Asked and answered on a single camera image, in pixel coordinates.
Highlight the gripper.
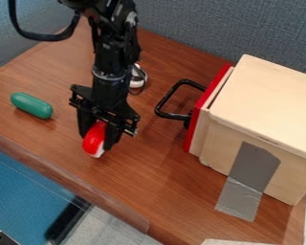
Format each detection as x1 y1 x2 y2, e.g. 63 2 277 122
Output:
67 67 142 152

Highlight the red and white toy sushi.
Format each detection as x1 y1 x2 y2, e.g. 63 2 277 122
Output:
81 120 109 159

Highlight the green toy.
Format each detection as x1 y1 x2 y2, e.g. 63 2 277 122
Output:
10 92 55 121

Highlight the drawer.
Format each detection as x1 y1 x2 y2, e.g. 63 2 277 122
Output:
153 63 236 154

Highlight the grey tape strip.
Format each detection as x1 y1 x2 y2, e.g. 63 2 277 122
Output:
212 141 284 224

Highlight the cabinet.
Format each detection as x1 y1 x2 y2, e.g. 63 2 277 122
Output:
187 54 306 207

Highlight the black cable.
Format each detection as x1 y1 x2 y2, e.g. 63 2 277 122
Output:
6 0 83 43

